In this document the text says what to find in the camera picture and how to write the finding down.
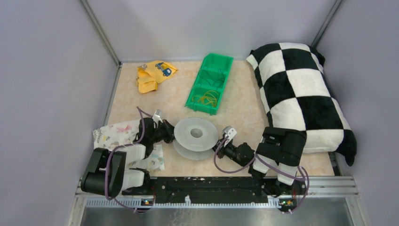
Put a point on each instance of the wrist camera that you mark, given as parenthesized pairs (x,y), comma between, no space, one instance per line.
(157,116)
(228,134)

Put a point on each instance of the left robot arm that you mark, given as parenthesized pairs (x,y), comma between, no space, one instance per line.
(124,155)

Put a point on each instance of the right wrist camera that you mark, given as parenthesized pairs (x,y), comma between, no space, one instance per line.
(228,134)

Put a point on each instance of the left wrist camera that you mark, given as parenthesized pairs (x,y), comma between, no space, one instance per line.
(157,116)

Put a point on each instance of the yellow printed cloth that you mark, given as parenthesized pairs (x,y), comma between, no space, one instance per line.
(151,74)

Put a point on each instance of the grey cable spool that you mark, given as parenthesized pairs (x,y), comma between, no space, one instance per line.
(195,138)

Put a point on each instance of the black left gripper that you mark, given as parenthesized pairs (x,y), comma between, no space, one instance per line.
(170,129)

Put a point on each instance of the white animal print cloth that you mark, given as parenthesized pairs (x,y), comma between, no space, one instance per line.
(123,133)

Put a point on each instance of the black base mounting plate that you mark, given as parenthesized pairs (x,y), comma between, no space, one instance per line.
(215,190)

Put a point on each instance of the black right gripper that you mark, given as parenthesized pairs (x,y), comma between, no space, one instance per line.
(221,149)

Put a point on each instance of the green compartment bin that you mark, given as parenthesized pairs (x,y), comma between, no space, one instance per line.
(207,90)

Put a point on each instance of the black white checkered pillow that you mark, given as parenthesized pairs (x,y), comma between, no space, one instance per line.
(296,95)

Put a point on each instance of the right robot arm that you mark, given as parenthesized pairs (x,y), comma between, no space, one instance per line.
(275,163)

